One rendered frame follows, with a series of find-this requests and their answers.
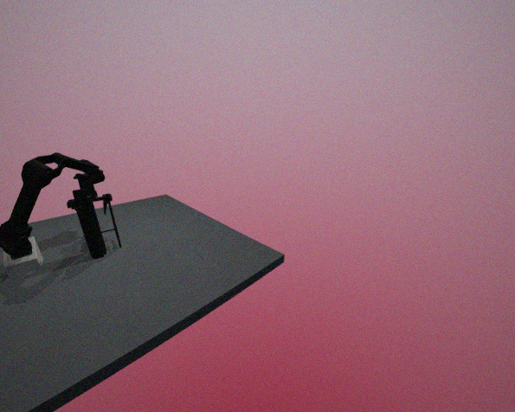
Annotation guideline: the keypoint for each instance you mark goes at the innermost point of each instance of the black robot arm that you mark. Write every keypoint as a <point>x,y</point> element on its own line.
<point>36,175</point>

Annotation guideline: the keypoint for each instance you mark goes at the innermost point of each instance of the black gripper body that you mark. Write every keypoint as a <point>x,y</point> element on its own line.
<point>89,191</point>

